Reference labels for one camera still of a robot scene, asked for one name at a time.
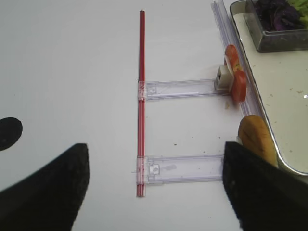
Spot left lower clear pusher track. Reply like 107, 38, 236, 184
135, 155, 223, 185

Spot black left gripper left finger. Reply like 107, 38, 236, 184
0, 143, 90, 231

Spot left upper clear pusher track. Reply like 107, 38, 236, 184
144, 79, 229, 101

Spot green lettuce leaves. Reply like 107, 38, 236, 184
288, 0, 308, 25

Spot white pusher block left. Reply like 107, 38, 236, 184
214, 65, 234, 92

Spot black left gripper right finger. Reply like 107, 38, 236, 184
222, 141, 308, 231

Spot upper standing tomato slice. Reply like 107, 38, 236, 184
225, 44, 242, 72

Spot shredded purple cabbage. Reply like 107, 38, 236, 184
254, 0, 308, 32

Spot left clear long divider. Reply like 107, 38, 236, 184
211, 0, 260, 121

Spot clear plastic container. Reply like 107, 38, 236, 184
244, 0, 308, 52

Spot white metal tray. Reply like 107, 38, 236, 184
230, 0, 308, 176

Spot left red rail strip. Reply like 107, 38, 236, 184
136, 10, 145, 197

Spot standing bun half left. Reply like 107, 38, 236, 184
238, 115, 278, 167

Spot clear pusher track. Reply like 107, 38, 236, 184
144, 79, 229, 101
135, 155, 223, 185

